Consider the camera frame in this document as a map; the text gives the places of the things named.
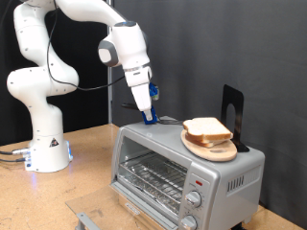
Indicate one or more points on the silver oven knob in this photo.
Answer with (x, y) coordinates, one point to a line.
(188, 222)
(193, 199)

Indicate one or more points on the white bread slice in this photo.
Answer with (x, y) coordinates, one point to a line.
(206, 126)
(200, 142)

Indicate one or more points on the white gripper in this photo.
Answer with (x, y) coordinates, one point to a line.
(140, 96)

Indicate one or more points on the black metal bookend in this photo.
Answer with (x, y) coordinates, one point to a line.
(238, 99)

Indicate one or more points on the round wooden board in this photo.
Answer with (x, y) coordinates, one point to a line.
(217, 153)

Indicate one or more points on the metal spatula with blue block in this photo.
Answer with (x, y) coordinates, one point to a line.
(155, 116)

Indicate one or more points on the dark grey backdrop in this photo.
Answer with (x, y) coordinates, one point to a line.
(207, 48)

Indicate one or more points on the glass oven door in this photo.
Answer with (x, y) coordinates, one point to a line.
(86, 221)

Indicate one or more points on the red oven indicator light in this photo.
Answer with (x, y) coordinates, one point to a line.
(199, 183)

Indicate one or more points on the black curtain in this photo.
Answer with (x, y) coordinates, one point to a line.
(86, 105)

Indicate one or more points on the vertical metal pole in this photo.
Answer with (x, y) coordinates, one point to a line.
(110, 102)

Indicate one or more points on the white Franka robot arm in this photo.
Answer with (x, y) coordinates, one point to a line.
(41, 83)

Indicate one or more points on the silver toaster oven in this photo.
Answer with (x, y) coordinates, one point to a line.
(166, 134)

